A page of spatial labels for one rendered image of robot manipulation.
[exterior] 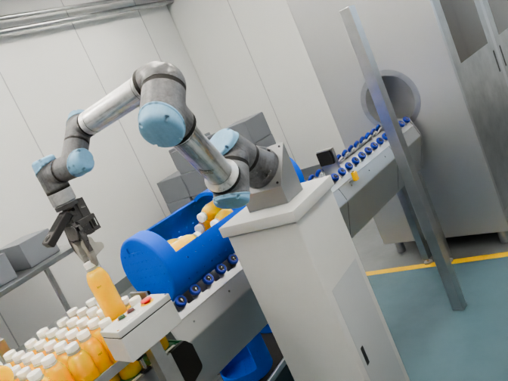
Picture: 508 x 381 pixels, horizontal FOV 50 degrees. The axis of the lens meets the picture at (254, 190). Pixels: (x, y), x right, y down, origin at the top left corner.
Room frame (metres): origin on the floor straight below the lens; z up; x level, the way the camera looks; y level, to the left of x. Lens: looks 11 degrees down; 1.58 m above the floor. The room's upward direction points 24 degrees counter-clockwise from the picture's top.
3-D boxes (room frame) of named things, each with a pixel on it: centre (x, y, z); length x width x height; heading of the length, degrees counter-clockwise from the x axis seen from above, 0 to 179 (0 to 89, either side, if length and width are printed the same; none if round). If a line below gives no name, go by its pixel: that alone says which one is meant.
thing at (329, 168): (2.80, -0.42, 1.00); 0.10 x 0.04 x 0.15; 45
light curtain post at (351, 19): (2.68, -0.77, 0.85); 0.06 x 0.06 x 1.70; 45
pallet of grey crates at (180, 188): (6.01, 0.27, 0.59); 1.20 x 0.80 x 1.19; 53
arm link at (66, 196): (1.67, 0.55, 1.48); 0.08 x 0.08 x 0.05
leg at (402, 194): (3.35, -0.87, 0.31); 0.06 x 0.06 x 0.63; 45
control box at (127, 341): (1.52, 0.46, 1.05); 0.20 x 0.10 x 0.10; 135
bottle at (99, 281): (1.65, 0.56, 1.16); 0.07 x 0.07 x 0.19
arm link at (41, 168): (1.66, 0.54, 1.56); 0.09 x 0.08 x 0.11; 62
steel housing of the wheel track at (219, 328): (2.61, -0.22, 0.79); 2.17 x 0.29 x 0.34; 135
